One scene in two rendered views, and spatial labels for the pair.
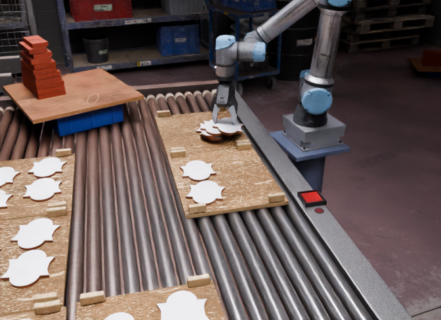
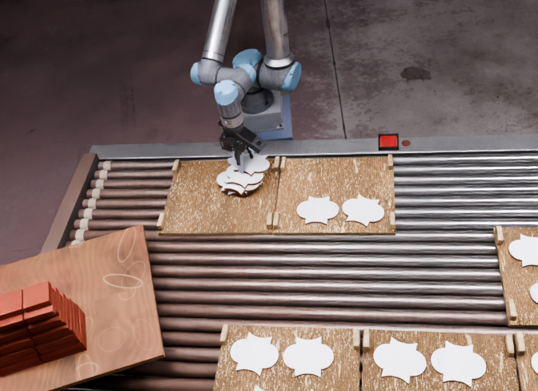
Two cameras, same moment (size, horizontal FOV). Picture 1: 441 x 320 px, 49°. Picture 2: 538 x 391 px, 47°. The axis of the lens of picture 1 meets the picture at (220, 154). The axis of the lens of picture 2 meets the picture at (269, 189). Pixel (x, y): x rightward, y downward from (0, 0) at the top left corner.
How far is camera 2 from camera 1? 1.85 m
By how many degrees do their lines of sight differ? 51
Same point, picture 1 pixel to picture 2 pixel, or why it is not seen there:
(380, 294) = (515, 140)
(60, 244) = (421, 338)
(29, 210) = (347, 370)
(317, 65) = (283, 46)
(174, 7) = not seen: outside the picture
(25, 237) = (407, 368)
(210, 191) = (363, 206)
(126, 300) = (511, 288)
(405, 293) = not seen: hidden behind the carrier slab
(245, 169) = (327, 173)
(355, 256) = (472, 140)
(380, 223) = not seen: hidden behind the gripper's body
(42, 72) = (69, 318)
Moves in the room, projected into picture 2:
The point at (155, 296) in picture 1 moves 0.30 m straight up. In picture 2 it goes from (508, 267) to (525, 203)
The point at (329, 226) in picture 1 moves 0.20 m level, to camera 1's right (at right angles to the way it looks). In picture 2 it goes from (430, 143) to (439, 108)
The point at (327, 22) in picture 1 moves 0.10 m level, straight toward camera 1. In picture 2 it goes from (280, 5) to (305, 10)
